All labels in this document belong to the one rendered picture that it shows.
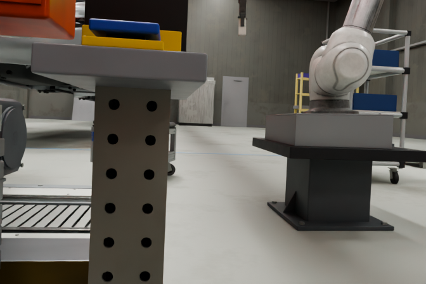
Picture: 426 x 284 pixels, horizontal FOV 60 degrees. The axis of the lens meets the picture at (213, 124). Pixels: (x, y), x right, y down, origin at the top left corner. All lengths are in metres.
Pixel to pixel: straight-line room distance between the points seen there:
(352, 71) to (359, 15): 0.22
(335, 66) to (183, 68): 0.93
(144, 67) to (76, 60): 0.06
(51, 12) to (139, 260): 0.39
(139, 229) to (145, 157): 0.10
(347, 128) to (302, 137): 0.17
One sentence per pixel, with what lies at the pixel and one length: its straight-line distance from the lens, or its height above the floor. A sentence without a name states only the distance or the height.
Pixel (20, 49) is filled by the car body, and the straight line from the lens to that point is 3.78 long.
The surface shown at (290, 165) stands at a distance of 1.59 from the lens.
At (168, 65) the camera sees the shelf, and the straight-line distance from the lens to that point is 0.37.
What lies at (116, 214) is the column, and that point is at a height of 0.25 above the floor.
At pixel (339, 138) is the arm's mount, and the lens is 1.34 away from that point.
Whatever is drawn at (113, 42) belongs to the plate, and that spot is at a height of 0.46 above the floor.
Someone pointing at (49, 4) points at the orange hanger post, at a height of 0.54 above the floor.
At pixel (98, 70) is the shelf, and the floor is 0.43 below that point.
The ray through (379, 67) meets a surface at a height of 0.75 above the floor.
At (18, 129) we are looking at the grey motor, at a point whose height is 0.34.
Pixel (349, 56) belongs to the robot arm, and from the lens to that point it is 1.26.
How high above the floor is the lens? 0.39
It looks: 1 degrees down
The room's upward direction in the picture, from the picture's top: 3 degrees clockwise
